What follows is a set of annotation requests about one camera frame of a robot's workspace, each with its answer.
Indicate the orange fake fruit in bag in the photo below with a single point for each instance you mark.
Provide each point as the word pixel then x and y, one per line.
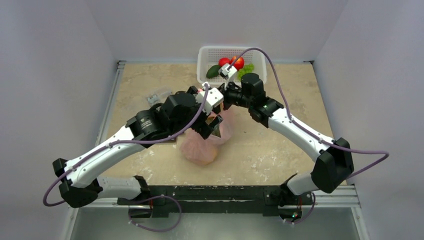
pixel 211 154

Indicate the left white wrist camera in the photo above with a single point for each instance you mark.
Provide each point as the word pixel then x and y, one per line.
pixel 211 97

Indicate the dark green fake avocado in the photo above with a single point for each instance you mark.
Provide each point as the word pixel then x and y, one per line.
pixel 213 71

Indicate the red fake apple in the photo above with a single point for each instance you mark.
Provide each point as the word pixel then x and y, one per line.
pixel 238 63

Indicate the pink printed plastic bag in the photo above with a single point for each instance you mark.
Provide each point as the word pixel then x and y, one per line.
pixel 194 148

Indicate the green fake grapes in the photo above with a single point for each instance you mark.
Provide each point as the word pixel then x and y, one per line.
pixel 249 68

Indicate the dark fake avocado in bag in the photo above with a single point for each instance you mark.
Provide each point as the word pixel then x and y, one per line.
pixel 216 131

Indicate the black L-shaped metal tool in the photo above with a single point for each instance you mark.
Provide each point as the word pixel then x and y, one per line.
pixel 163 141

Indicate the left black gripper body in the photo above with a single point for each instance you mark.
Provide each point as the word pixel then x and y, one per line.
pixel 202 127

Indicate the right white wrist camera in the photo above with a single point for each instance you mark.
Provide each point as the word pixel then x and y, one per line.
pixel 228 72

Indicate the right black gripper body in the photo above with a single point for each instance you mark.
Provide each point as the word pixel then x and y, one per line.
pixel 228 88

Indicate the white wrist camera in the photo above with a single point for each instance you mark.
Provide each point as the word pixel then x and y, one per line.
pixel 211 97
pixel 228 72

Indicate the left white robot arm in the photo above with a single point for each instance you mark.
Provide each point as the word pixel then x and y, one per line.
pixel 81 181

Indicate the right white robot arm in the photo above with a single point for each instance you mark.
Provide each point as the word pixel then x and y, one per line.
pixel 332 165

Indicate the small red fake fruit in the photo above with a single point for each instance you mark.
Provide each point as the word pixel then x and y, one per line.
pixel 223 61

